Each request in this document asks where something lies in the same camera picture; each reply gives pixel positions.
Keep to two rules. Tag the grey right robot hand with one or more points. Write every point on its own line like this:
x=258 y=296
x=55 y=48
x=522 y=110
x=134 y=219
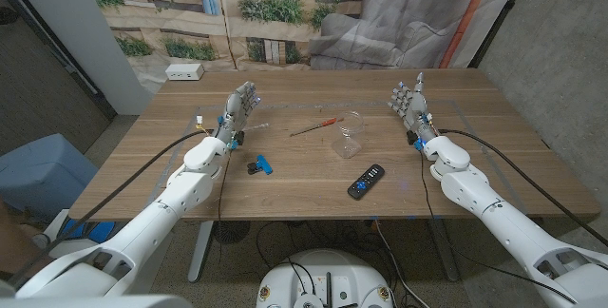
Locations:
x=417 y=108

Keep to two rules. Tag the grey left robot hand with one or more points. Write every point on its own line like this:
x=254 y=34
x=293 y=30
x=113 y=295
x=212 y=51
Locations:
x=235 y=113

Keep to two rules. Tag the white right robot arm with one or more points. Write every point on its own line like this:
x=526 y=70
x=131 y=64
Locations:
x=503 y=225

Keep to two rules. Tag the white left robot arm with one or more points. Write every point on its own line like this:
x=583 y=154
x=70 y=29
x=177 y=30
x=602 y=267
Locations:
x=142 y=232

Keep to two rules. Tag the clear plastic beaker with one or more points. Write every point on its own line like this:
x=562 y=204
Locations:
x=348 y=146

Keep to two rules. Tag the black TV remote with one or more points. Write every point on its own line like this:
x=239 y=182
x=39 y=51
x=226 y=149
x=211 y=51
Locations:
x=366 y=182

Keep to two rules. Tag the grey tape strip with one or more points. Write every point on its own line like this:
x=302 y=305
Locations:
x=192 y=120
x=468 y=118

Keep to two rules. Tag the blue and black binder clip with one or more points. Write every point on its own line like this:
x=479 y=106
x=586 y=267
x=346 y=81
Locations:
x=264 y=165

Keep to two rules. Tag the white power strip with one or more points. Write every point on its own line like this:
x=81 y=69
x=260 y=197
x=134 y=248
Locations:
x=184 y=72

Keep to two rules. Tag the printed fabric backdrop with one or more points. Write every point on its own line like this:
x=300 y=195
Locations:
x=285 y=37

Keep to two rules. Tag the black round floor fan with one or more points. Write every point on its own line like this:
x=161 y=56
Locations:
x=230 y=231

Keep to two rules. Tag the black backdrop stand pole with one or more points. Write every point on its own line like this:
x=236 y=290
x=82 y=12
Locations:
x=502 y=13

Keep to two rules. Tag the white table leg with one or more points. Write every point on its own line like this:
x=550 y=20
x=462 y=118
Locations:
x=446 y=256
x=199 y=256

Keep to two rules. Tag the white pillar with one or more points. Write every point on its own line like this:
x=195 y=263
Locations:
x=81 y=37

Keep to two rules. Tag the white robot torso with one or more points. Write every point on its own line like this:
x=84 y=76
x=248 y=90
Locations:
x=328 y=270

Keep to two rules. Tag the white base with blue panels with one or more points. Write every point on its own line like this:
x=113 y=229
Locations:
x=90 y=231

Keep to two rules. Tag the blue-grey storage bin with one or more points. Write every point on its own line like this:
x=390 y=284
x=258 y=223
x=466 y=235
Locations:
x=43 y=175

